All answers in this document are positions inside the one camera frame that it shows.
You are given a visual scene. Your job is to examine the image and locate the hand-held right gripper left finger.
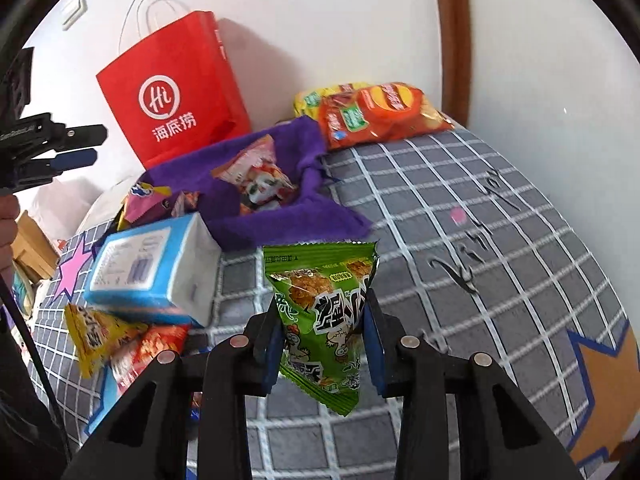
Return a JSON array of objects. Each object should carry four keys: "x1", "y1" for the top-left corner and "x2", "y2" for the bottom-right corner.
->
[{"x1": 62, "y1": 305, "x2": 286, "y2": 480}]

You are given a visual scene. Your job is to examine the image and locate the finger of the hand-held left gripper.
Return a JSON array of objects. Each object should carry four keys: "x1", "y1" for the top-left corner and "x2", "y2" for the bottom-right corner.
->
[
  {"x1": 47, "y1": 124, "x2": 108, "y2": 153},
  {"x1": 47, "y1": 147, "x2": 98, "y2": 173}
]

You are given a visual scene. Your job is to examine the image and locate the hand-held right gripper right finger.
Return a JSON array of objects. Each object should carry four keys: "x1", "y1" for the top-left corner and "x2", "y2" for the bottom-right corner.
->
[{"x1": 362, "y1": 302, "x2": 583, "y2": 480}]

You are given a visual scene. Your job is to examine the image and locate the green snack packet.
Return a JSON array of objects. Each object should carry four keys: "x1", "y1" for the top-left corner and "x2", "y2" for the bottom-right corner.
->
[{"x1": 262, "y1": 241, "x2": 379, "y2": 417}]

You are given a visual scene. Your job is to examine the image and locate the pink and yellow snack packet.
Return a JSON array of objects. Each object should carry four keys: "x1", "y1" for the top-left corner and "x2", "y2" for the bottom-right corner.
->
[{"x1": 122, "y1": 182, "x2": 173, "y2": 226}]

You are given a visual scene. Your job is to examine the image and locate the red snack packet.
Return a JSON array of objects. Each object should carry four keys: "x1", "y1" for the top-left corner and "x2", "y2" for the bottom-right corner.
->
[{"x1": 110, "y1": 324, "x2": 192, "y2": 395}]

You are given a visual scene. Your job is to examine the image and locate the blue tissue box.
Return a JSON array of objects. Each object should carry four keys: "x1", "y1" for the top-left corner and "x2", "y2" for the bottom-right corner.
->
[{"x1": 82, "y1": 212, "x2": 222, "y2": 329}]

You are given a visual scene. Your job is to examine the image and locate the panda print snack packet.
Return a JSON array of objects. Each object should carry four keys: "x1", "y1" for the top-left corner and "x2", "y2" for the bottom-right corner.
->
[{"x1": 211, "y1": 134, "x2": 298, "y2": 217}]

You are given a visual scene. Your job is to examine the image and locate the purple fabric bin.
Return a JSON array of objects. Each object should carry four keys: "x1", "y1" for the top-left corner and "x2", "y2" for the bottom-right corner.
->
[{"x1": 115, "y1": 115, "x2": 373, "y2": 253}]

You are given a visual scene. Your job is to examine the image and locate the person's left hand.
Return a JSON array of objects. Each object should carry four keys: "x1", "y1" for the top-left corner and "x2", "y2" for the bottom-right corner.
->
[{"x1": 0, "y1": 194, "x2": 20, "y2": 286}]

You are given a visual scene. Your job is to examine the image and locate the white plastic bag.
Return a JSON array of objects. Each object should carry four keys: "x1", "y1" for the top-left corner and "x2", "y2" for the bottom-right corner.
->
[{"x1": 27, "y1": 177, "x2": 108, "y2": 241}]

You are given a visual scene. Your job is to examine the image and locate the light wooden furniture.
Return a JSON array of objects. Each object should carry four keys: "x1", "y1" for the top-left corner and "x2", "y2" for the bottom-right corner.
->
[{"x1": 12, "y1": 210, "x2": 61, "y2": 281}]

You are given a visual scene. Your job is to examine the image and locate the red paper bag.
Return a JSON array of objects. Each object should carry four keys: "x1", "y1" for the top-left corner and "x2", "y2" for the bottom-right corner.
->
[{"x1": 96, "y1": 0, "x2": 252, "y2": 171}]

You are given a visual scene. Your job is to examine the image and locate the grey checked bed sheet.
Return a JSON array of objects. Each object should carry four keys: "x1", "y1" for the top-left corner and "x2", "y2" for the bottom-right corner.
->
[{"x1": 25, "y1": 122, "x2": 633, "y2": 480}]

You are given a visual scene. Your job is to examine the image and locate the yellow chips bag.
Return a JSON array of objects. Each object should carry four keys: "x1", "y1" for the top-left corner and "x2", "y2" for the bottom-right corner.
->
[{"x1": 292, "y1": 82, "x2": 376, "y2": 120}]

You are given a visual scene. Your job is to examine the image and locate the orange chips bag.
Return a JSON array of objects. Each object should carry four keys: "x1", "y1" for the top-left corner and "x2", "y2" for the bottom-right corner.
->
[{"x1": 317, "y1": 81, "x2": 456, "y2": 151}]

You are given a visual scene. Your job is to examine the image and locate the white light switch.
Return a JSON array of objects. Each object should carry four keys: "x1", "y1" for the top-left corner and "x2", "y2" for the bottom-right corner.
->
[{"x1": 61, "y1": 0, "x2": 88, "y2": 31}]

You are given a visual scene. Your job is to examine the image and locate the brown wooden door frame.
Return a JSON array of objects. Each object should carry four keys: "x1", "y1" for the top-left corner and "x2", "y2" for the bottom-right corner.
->
[{"x1": 431, "y1": 0, "x2": 473, "y2": 126}]

